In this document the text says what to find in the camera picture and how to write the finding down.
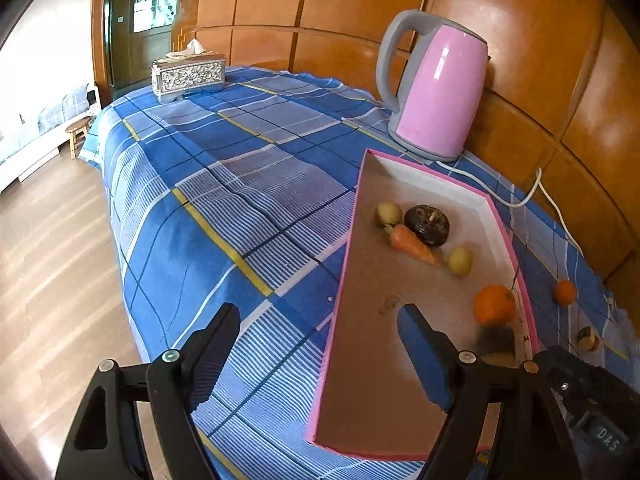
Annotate small wooden stool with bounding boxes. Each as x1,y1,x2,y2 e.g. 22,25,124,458
66,119,92,160

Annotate orange tangerine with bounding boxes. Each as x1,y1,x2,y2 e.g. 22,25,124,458
553,280,578,307
473,284,516,327

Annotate dark brown round fruit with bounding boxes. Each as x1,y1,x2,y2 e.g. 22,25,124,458
404,204,451,248

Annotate white power cable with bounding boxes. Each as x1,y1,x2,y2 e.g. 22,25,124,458
434,159,586,257

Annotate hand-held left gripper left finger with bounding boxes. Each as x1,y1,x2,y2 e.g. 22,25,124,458
55,303,241,480

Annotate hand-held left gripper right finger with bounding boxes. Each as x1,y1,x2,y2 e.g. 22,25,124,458
397,304,583,480

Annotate dark wooden glass door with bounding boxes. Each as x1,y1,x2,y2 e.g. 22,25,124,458
102,0,183,103

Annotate blue plaid tablecloth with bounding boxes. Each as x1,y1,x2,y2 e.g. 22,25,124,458
80,65,640,480

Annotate light sofa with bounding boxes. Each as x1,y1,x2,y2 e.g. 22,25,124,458
0,82,101,194

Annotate pink electric kettle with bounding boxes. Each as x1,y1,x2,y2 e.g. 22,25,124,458
375,9,491,163

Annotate small yellow fruit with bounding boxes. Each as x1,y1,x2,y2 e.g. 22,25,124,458
376,202,403,227
447,246,474,278

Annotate small carrot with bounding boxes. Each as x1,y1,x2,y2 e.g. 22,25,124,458
384,224,445,269

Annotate silver patterned tissue box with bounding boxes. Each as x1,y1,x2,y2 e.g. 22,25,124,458
151,38,227,105

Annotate pink rimmed cardboard tray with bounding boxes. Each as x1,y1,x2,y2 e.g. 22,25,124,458
305,147,541,462

